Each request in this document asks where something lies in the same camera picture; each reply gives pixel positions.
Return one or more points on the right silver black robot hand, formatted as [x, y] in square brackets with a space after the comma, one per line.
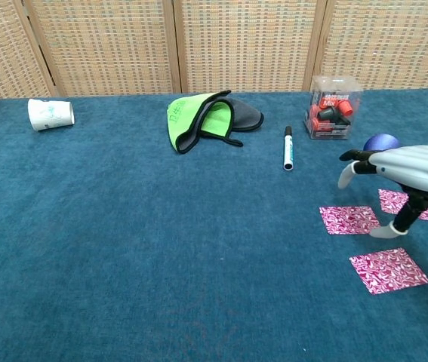
[421, 166]

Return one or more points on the pink patterned card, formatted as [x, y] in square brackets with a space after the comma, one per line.
[349, 220]
[391, 201]
[389, 271]

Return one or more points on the blue ball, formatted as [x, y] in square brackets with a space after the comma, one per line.
[381, 142]

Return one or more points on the clear box of red-black parts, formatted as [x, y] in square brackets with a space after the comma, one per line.
[330, 113]

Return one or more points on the white marker with black cap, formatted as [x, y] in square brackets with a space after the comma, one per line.
[288, 151]

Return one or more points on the woven rattan folding screen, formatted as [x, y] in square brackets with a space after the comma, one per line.
[236, 45]

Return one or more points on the green and grey cloth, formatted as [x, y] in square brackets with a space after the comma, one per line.
[183, 120]

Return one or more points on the white paper cup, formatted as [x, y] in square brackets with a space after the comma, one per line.
[50, 114]

